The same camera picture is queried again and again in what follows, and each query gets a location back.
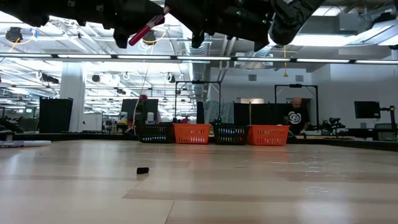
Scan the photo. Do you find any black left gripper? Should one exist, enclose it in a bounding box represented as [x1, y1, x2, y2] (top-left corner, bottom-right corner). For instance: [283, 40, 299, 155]
[90, 0, 165, 49]

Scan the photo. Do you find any silver round air duct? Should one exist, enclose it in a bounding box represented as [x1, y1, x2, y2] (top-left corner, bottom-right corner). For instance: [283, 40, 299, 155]
[183, 30, 213, 100]

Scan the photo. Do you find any orange plastic mesh basket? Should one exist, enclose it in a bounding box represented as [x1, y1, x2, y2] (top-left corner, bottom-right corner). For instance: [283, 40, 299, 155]
[247, 124, 290, 146]
[172, 123, 212, 144]

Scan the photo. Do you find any white ceiling light panel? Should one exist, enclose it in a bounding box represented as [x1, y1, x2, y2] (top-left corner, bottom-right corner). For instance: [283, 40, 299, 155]
[292, 18, 398, 47]

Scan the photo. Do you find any long ceiling light strip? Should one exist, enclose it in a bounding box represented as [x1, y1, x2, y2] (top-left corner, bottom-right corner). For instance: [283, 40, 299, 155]
[0, 53, 398, 65]

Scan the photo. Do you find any black metal frame stand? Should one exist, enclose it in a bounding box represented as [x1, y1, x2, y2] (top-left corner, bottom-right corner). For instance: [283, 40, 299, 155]
[274, 83, 319, 125]
[175, 80, 222, 125]

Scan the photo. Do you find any black ceiling camera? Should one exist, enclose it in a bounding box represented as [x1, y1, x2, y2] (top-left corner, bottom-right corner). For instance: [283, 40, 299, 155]
[5, 27, 23, 43]
[142, 29, 157, 46]

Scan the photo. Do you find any narrow black panel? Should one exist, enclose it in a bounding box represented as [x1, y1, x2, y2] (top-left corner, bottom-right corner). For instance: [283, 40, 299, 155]
[196, 101, 206, 124]

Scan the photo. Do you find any red thin marker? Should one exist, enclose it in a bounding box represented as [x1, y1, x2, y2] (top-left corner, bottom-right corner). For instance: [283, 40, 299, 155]
[128, 6, 172, 47]

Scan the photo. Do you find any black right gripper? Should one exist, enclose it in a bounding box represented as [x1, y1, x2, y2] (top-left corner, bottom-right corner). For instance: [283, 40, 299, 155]
[164, 0, 276, 52]

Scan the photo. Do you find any black partition panel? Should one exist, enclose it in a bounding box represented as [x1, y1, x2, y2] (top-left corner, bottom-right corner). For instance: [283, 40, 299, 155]
[233, 102, 290, 127]

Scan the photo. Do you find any white square column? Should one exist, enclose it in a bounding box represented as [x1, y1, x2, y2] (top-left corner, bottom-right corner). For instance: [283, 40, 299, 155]
[59, 62, 87, 133]

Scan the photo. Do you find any black monitor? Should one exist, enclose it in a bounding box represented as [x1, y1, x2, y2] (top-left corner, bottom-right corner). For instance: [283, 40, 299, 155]
[354, 101, 381, 119]
[121, 98, 160, 125]

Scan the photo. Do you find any black plastic mesh basket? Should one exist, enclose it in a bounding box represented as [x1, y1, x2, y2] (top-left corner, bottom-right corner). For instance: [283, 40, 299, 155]
[136, 123, 175, 144]
[213, 123, 249, 146]

